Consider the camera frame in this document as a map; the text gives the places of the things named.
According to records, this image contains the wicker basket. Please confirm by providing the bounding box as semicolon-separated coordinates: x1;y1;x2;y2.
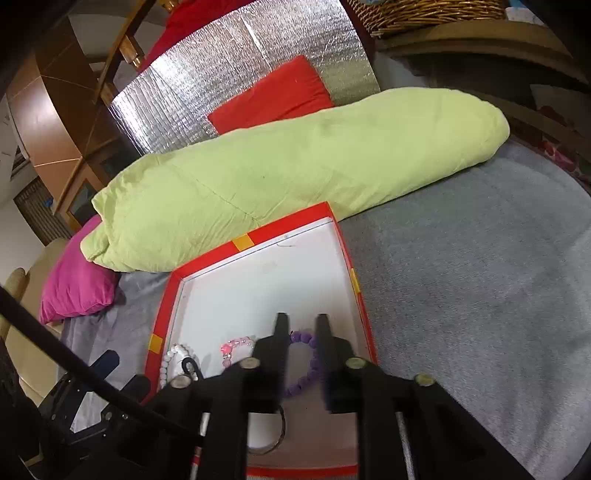
346;0;509;38

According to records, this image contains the magenta pillow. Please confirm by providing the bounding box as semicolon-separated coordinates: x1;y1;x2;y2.
39;215;121;325

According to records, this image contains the wooden railing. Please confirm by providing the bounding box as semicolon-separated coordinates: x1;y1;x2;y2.
99;0;185;93

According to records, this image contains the purple bead bracelet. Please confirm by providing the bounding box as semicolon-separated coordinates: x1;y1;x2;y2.
283;329;321;398

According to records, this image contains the white bead bracelet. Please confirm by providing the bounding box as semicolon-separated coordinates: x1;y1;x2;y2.
159;343;197;393

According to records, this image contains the red pillow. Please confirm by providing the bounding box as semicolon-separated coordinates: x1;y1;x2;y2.
207;55;335;136

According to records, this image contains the black cable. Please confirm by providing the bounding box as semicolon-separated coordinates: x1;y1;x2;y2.
0;285;204;444

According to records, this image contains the silver bangle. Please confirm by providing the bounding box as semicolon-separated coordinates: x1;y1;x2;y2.
247;401;287;455

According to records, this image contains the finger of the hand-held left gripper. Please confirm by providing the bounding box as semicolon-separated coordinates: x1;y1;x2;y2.
122;375;151;403
90;350;118;379

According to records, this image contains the beige sofa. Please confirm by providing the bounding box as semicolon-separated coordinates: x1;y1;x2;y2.
0;237;93;407

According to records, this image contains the small pink bead bracelet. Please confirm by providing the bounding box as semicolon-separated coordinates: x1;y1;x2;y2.
221;337;257;367

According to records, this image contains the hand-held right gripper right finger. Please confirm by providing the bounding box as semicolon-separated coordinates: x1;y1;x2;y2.
316;314;536;480

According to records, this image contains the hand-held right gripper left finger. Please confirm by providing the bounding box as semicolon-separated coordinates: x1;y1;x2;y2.
111;313;291;480

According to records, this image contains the wooden cabinet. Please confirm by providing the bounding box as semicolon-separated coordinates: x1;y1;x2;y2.
4;0;139;227

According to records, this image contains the silver foil board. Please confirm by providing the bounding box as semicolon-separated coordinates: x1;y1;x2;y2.
108;0;382;155

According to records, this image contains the light green long pillow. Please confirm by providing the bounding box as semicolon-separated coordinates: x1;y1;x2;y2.
79;87;511;274

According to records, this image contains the red blanket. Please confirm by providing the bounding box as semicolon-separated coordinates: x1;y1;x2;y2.
139;0;259;75

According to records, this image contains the wooden side table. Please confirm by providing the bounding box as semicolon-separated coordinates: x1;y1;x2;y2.
376;21;591;75

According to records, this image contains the red shallow box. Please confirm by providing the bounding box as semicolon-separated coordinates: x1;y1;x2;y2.
144;202;378;478

